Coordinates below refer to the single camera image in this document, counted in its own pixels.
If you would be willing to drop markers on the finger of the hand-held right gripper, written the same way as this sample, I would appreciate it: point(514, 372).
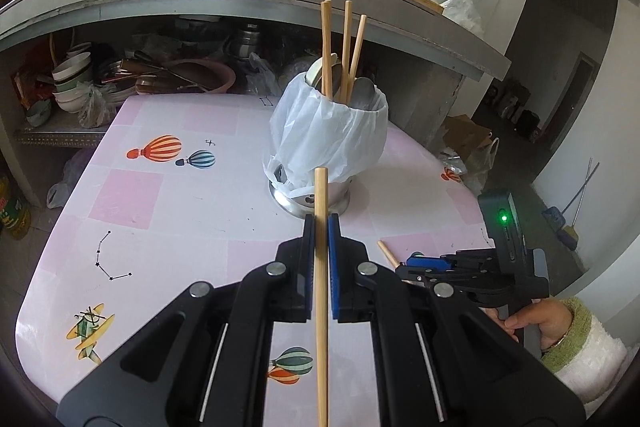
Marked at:
point(450, 278)
point(430, 263)

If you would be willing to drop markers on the steel pot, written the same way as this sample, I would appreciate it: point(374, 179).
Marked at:
point(242, 41)

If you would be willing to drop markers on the yellow cooking oil bottle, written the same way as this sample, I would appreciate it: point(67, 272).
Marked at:
point(15, 212)

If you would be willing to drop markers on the stack of white bowls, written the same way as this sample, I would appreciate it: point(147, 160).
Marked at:
point(72, 82)

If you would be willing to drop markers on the dark bags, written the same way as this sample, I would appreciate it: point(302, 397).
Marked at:
point(525, 122)

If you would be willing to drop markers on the white round ladle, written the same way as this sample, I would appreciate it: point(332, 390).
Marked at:
point(314, 74)

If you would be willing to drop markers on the knotted clear plastic bag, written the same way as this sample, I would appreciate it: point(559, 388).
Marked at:
point(97, 107)

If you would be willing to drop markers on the pink basin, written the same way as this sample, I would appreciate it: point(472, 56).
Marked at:
point(220, 79)

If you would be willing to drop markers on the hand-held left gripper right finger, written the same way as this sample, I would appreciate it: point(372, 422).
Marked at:
point(334, 277)

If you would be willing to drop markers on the steel utensil holder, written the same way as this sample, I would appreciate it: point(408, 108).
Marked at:
point(295, 202)

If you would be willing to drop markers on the crumpled white plastic bag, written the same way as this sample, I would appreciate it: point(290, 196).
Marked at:
point(462, 14)

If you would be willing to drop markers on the cardboard box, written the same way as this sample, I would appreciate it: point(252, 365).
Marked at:
point(467, 137)

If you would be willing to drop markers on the blue dustpan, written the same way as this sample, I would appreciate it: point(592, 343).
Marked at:
point(560, 222)

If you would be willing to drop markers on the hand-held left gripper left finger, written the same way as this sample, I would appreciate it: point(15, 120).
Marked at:
point(308, 277)

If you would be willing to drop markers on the grey metal pot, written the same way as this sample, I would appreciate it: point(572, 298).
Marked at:
point(196, 29)

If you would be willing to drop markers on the white plastic bag liner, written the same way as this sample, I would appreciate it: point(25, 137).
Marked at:
point(320, 137)

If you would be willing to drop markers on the dark doorway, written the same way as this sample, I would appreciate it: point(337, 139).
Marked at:
point(570, 102)

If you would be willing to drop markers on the red packet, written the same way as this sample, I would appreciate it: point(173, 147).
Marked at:
point(30, 77)

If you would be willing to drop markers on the green bowl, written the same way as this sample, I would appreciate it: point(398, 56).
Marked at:
point(39, 113)

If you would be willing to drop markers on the person's right hand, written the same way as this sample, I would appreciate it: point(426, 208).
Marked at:
point(550, 319)

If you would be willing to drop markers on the person's right forearm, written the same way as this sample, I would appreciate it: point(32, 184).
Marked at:
point(595, 367)

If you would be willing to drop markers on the large metal spoon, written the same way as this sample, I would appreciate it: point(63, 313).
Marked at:
point(365, 94)

